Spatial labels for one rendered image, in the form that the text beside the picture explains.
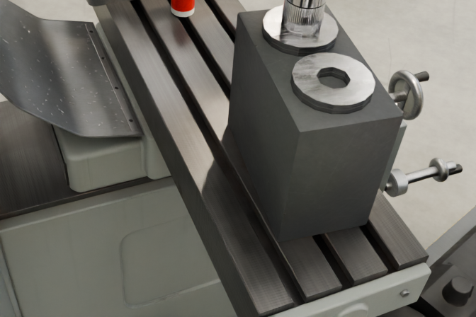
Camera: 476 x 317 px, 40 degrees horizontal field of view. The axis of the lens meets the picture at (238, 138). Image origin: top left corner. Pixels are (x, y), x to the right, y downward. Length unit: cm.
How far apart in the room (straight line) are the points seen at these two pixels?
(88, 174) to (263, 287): 42
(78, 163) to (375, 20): 214
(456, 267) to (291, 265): 57
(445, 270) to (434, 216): 93
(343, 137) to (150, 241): 64
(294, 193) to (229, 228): 11
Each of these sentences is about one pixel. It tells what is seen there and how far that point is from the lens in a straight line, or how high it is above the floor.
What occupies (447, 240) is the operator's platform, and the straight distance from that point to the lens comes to 161.
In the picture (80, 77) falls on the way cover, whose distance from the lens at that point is 110.
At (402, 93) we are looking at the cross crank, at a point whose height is 67.
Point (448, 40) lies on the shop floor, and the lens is 300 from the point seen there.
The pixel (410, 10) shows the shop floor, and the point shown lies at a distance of 313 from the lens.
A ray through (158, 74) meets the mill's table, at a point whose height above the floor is 96.
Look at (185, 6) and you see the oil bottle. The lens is 112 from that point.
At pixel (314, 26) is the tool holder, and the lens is 76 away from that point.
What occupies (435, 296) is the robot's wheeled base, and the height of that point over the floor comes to 61.
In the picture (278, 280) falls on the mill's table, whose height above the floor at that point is 96.
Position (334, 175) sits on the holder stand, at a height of 107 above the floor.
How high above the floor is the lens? 159
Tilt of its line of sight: 44 degrees down
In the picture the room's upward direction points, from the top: 6 degrees clockwise
